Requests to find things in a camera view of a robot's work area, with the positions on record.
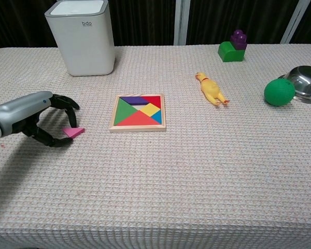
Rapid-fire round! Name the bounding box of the green toy building block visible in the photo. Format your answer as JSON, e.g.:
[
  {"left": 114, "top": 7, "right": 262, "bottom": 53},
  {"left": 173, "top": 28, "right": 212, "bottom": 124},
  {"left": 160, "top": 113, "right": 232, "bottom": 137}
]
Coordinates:
[{"left": 217, "top": 41, "right": 246, "bottom": 63}]

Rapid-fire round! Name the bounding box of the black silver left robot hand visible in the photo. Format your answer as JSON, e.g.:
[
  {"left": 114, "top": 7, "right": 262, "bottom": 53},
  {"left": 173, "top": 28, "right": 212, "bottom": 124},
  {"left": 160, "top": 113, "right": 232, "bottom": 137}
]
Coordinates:
[{"left": 0, "top": 91, "right": 80, "bottom": 148}]

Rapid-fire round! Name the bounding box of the blue triangle tangram piece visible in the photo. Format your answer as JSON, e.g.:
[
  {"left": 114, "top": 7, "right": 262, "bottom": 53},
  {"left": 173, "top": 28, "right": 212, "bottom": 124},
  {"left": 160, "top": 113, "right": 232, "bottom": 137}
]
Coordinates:
[{"left": 151, "top": 110, "right": 163, "bottom": 125}]

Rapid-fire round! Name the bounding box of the stainless steel bowl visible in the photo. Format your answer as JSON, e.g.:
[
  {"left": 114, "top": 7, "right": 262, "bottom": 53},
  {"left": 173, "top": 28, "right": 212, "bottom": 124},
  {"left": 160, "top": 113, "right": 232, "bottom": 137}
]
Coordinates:
[{"left": 276, "top": 65, "right": 311, "bottom": 105}]

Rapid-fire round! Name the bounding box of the large red triangle tangram piece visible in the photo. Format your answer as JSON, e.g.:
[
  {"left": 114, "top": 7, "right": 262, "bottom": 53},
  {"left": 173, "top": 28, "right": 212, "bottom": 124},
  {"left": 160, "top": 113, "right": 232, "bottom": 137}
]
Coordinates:
[{"left": 116, "top": 110, "right": 162, "bottom": 127}]

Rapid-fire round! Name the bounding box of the aluminium frame post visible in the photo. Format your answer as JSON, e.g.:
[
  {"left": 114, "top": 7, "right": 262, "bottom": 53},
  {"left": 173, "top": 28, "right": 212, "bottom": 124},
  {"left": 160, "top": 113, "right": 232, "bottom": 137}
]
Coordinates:
[
  {"left": 173, "top": 0, "right": 192, "bottom": 46},
  {"left": 279, "top": 0, "right": 311, "bottom": 45}
]

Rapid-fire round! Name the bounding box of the small red triangle tangram piece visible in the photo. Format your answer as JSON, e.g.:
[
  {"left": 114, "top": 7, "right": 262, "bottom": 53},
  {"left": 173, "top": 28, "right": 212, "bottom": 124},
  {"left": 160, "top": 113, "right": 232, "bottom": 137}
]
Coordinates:
[{"left": 140, "top": 95, "right": 162, "bottom": 108}]

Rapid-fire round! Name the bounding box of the green rubber ball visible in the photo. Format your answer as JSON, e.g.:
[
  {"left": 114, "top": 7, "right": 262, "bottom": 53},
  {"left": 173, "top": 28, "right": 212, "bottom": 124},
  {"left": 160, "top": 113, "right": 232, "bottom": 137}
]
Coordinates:
[{"left": 264, "top": 78, "right": 296, "bottom": 107}]

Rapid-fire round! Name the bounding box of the purple parallelogram tangram piece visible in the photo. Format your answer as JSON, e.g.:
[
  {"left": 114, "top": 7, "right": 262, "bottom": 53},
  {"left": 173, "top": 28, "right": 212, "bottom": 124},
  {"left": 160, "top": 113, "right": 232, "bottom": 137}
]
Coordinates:
[{"left": 119, "top": 96, "right": 146, "bottom": 105}]

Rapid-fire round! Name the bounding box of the pink triangle puzzle piece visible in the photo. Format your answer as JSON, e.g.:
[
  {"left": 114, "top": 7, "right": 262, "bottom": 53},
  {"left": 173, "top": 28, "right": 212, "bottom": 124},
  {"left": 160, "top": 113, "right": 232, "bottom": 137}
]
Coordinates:
[{"left": 63, "top": 127, "right": 86, "bottom": 139}]

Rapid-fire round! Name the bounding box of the yellow rubber chicken toy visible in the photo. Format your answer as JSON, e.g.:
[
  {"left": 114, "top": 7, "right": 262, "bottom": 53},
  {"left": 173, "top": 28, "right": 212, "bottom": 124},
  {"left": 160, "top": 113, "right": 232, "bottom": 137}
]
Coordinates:
[{"left": 195, "top": 72, "right": 230, "bottom": 108}]

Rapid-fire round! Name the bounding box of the purple toy building block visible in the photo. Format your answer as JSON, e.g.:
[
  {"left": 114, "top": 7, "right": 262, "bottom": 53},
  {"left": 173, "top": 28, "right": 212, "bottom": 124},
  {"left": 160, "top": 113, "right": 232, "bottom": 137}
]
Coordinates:
[{"left": 230, "top": 29, "right": 248, "bottom": 51}]

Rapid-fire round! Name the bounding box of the white lidded trash bin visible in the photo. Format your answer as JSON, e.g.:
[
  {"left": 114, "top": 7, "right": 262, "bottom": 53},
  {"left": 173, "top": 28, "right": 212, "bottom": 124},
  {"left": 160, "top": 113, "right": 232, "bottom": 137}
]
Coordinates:
[{"left": 44, "top": 0, "right": 117, "bottom": 77}]

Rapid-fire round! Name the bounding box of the beige waffle tablecloth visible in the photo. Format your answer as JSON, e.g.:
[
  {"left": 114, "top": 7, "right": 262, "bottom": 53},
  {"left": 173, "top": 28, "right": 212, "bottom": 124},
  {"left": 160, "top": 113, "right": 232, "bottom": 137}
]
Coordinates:
[{"left": 0, "top": 43, "right": 311, "bottom": 249}]

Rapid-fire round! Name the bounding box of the wooden tangram tray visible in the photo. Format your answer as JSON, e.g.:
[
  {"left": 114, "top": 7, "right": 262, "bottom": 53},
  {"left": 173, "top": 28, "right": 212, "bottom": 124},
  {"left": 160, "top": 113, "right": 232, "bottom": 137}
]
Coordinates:
[{"left": 109, "top": 93, "right": 167, "bottom": 133}]

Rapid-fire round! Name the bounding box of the yellow square tangram piece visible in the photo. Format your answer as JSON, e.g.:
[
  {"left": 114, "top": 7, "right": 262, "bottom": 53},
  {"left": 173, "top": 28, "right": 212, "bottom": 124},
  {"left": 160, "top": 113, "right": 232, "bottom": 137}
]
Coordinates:
[{"left": 139, "top": 103, "right": 161, "bottom": 118}]

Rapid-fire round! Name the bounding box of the green triangle tangram piece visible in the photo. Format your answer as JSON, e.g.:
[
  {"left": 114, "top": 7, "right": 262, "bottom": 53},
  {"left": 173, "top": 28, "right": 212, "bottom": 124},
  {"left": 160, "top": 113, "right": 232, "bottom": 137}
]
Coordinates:
[{"left": 114, "top": 98, "right": 139, "bottom": 126}]

